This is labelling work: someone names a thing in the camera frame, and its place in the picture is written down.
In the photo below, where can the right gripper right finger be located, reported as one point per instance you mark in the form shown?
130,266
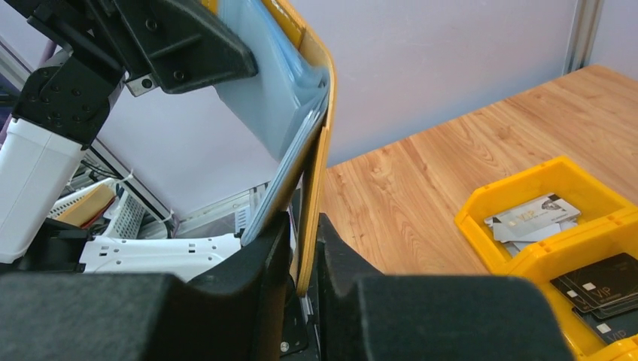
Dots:
367,315

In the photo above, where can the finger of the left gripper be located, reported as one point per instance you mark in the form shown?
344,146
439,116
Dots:
182,46

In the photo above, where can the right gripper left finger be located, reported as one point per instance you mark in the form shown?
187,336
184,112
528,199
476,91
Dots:
235,311

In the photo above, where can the yellow leather card holder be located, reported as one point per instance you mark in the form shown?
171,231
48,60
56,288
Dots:
289,106

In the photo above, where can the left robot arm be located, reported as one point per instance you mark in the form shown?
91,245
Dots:
59,113

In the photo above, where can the silver cards in bin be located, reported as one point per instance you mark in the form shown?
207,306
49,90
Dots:
531,222

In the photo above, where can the black cards in bin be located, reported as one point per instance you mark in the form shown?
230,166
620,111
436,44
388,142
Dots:
604,296

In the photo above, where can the yellow bin left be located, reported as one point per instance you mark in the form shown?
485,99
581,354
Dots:
599,204

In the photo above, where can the yellow bin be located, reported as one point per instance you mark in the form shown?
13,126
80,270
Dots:
600,243
599,204

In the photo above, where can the yellow bin middle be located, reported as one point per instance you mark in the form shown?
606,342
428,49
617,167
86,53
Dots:
600,243

